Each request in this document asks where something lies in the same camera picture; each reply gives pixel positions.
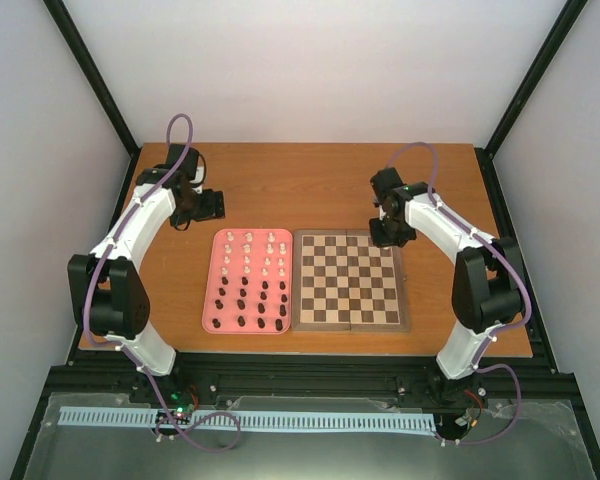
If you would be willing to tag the right controller circuit board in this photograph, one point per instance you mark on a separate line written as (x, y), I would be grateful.
(473, 412)

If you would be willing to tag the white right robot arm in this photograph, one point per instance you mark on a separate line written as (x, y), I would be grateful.
(487, 290)

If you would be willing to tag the controller circuit board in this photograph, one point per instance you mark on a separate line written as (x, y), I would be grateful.
(186, 402)
(473, 412)

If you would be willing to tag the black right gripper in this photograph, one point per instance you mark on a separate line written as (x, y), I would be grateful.
(379, 240)

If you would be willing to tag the pink plastic tray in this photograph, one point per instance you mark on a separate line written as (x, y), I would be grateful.
(270, 304)

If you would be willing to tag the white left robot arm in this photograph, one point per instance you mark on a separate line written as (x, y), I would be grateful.
(108, 297)

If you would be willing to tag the left controller circuit board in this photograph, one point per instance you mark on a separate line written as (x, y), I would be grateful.
(186, 402)

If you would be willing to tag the wooden chessboard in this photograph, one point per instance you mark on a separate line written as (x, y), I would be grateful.
(343, 282)

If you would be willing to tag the light blue cable duct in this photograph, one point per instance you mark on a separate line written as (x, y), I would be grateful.
(252, 421)

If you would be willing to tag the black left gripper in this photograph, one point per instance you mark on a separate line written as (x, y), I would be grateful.
(210, 212)

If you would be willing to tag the black aluminium frame rail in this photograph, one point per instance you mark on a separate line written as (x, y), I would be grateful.
(237, 374)

